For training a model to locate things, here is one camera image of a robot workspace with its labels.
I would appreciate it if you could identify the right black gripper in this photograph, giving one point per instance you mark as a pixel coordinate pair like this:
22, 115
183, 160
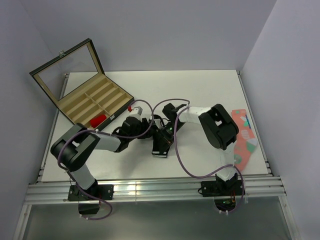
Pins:
160, 132

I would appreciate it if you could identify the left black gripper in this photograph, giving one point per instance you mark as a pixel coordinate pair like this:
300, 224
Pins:
144, 125

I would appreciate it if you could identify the red santa sock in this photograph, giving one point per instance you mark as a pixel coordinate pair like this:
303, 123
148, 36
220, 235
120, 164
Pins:
96, 121

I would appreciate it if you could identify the black compartment display box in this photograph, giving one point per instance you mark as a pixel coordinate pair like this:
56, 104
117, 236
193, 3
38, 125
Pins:
77, 85

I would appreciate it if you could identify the black striped sock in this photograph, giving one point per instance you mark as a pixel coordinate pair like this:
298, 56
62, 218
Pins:
161, 146

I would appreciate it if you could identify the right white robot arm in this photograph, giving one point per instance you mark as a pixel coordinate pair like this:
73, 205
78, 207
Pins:
218, 126

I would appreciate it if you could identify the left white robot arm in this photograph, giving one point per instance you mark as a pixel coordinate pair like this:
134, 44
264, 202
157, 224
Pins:
73, 149

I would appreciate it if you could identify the pink patterned sock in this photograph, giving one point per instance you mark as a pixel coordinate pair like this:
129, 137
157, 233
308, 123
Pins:
246, 142

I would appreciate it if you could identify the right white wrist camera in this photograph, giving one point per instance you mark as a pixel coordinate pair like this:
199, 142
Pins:
158, 123

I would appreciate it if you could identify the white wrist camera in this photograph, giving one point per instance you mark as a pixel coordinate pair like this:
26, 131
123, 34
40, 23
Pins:
158, 123
135, 112

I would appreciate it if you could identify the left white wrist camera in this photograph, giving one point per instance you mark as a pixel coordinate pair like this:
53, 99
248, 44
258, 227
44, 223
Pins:
135, 112

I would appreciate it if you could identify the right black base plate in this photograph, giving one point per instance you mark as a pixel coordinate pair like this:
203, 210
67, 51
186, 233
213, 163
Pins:
217, 188

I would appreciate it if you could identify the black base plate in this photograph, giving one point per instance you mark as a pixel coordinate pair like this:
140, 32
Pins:
104, 192
217, 188

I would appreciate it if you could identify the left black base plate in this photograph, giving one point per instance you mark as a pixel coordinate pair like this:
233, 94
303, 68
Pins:
104, 192

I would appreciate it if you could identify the small black box under rail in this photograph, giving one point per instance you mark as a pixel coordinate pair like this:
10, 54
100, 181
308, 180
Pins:
88, 208

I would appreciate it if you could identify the aluminium table frame rail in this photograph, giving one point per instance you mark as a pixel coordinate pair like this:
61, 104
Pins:
175, 189

